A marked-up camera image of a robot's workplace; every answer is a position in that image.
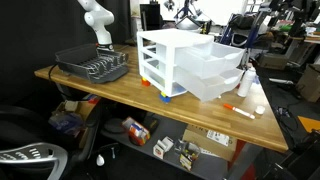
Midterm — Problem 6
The translucent white plastic drawer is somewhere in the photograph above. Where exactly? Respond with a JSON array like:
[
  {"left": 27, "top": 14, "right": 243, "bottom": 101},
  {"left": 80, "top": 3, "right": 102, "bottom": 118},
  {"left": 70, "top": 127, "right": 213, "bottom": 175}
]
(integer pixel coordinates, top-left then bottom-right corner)
[
  {"left": 173, "top": 66, "right": 245, "bottom": 103},
  {"left": 174, "top": 42, "right": 246, "bottom": 80}
]

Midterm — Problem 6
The blue toy brick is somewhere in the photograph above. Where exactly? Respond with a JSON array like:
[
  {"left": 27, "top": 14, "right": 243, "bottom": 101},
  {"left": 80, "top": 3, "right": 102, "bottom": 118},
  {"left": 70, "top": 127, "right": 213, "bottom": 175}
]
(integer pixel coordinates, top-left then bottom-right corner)
[{"left": 158, "top": 93, "right": 172, "bottom": 104}]

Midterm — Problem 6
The orange toy brick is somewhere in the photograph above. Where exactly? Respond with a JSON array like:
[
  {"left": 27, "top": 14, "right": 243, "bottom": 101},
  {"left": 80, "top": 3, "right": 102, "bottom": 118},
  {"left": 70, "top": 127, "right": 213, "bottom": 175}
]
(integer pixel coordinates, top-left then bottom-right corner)
[{"left": 141, "top": 77, "right": 152, "bottom": 88}]

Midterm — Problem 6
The grey lower table shelf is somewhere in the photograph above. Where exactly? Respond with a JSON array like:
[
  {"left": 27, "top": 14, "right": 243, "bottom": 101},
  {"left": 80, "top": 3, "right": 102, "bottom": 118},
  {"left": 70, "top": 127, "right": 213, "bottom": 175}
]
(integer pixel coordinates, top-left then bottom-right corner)
[{"left": 99, "top": 112, "right": 264, "bottom": 180}]

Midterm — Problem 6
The orange and white carton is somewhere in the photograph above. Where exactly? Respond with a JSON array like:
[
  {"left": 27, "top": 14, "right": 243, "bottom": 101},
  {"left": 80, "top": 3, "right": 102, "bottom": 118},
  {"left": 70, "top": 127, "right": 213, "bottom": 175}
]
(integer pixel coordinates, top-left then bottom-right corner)
[{"left": 121, "top": 116, "right": 151, "bottom": 147}]

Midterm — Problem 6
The small white box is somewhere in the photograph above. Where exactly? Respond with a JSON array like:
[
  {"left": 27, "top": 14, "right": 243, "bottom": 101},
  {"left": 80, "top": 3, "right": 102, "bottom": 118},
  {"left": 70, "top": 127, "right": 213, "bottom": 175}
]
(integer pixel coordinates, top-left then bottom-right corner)
[{"left": 152, "top": 136, "right": 175, "bottom": 160}]

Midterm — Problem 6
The black round disc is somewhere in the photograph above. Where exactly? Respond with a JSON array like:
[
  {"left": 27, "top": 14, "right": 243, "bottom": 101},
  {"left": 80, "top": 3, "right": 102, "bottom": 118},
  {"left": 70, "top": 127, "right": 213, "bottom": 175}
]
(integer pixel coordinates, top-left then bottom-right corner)
[{"left": 103, "top": 117, "right": 126, "bottom": 135}]

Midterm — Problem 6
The clear container with small items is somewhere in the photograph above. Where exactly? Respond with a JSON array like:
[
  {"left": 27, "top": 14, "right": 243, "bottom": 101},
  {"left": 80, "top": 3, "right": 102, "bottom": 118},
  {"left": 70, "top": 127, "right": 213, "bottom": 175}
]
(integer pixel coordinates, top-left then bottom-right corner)
[{"left": 174, "top": 139, "right": 202, "bottom": 172}]

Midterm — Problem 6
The dark grey dish rack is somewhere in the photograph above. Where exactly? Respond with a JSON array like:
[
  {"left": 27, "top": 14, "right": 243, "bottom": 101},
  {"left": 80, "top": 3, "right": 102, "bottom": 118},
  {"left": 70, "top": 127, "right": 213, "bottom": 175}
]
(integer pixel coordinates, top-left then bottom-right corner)
[{"left": 54, "top": 43, "right": 130, "bottom": 84}]

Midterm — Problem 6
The flat brown cardboard box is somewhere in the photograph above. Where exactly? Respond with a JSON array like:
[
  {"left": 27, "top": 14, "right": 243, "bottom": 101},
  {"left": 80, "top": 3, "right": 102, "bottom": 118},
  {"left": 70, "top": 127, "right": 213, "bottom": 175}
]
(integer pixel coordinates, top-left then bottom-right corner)
[{"left": 182, "top": 124, "right": 238, "bottom": 163}]

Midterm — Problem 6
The white marker orange cap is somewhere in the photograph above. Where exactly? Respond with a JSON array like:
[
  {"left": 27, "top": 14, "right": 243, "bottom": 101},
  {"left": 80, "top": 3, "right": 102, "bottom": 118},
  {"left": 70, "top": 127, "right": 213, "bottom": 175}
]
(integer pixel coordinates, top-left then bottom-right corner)
[{"left": 223, "top": 103, "right": 256, "bottom": 120}]

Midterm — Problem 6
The white plastic bottle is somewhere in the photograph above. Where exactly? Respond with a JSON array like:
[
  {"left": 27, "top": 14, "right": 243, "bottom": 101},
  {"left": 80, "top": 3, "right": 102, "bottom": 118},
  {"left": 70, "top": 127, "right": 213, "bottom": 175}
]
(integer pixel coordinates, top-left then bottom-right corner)
[{"left": 236, "top": 66, "right": 258, "bottom": 98}]

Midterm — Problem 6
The open cardboard box with clutter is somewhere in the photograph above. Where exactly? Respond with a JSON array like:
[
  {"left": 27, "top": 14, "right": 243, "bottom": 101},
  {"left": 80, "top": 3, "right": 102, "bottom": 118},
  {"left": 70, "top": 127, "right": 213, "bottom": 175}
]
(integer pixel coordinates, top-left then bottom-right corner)
[{"left": 49, "top": 99, "right": 101, "bottom": 148}]

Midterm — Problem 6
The white bottle cap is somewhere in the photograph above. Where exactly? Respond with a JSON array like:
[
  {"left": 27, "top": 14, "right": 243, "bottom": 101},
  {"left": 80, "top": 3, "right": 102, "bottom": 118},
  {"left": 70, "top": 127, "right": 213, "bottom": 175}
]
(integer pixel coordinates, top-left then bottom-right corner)
[{"left": 254, "top": 105, "right": 266, "bottom": 116}]

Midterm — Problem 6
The red table leg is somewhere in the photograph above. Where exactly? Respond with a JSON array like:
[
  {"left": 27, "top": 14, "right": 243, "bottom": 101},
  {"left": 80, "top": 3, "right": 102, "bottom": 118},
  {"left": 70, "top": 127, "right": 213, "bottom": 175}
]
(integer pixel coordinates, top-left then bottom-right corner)
[{"left": 227, "top": 139, "right": 258, "bottom": 180}]

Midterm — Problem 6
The small brown cardboard box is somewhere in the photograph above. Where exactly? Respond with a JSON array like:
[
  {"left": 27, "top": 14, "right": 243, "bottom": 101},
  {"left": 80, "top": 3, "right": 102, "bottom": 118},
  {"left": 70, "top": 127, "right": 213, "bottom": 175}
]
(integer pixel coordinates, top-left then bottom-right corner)
[{"left": 258, "top": 52, "right": 290, "bottom": 71}]

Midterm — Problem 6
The black backdrop curtain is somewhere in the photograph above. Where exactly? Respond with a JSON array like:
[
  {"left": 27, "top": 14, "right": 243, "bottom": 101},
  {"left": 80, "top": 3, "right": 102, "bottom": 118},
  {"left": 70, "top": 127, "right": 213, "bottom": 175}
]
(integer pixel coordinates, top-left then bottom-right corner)
[{"left": 0, "top": 0, "right": 132, "bottom": 105}]

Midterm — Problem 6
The black office chair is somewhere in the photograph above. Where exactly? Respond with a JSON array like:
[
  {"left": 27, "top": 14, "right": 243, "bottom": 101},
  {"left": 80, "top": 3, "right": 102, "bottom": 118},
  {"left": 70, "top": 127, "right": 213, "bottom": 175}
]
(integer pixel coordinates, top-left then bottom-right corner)
[{"left": 0, "top": 104, "right": 101, "bottom": 180}]

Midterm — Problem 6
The large brown cardboard box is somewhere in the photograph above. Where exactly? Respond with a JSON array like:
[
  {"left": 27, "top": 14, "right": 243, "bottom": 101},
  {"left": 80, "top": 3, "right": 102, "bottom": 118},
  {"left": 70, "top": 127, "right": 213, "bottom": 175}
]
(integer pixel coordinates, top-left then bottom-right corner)
[{"left": 295, "top": 63, "right": 320, "bottom": 103}]

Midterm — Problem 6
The orange floor mat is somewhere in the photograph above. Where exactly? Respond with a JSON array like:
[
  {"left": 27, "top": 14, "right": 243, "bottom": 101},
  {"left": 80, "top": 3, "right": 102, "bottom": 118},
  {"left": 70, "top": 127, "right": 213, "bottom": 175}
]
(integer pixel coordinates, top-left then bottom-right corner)
[{"left": 297, "top": 115, "right": 320, "bottom": 134}]

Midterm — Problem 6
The white plastic drawer unit frame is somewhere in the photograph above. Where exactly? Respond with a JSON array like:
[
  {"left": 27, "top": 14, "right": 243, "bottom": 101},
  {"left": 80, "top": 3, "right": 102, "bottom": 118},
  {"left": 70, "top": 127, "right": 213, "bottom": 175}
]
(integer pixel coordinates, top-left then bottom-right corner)
[{"left": 136, "top": 28, "right": 215, "bottom": 99}]

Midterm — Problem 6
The black cable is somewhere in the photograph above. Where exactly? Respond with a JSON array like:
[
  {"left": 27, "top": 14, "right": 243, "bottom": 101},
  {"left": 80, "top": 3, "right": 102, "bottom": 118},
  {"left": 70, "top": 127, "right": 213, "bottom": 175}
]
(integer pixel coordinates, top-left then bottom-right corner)
[{"left": 48, "top": 64, "right": 60, "bottom": 82}]

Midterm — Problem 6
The blue metal cart frame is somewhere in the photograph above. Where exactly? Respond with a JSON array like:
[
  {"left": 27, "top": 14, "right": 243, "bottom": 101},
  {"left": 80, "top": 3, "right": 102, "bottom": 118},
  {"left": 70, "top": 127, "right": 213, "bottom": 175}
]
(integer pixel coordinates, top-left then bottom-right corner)
[{"left": 225, "top": 9, "right": 269, "bottom": 59}]

